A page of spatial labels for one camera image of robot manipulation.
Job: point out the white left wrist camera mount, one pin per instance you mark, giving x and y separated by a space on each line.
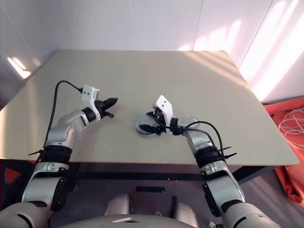
89 92

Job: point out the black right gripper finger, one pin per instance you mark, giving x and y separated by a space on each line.
149 128
150 114

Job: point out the grey motor cover with circuit board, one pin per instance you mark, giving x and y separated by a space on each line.
140 120

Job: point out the black floor strip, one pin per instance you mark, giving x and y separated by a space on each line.
150 189

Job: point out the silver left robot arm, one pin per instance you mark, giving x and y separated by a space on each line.
64 128

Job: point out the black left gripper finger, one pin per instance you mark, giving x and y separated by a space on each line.
108 115
110 101

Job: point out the orange fabric sheet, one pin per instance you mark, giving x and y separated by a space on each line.
9 175
294 180

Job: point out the black metal table frame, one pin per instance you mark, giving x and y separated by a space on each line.
142 176

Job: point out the silver robot torso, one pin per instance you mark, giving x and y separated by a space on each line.
128 222

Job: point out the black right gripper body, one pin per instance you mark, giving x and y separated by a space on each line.
160 123

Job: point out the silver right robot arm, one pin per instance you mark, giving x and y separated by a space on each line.
199 140

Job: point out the beige rounded leg cover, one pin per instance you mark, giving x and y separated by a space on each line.
186 211
118 204

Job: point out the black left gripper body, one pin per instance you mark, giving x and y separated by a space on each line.
101 109

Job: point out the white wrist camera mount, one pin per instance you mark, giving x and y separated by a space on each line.
89 92
164 103

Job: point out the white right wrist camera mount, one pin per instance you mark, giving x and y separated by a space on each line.
164 103

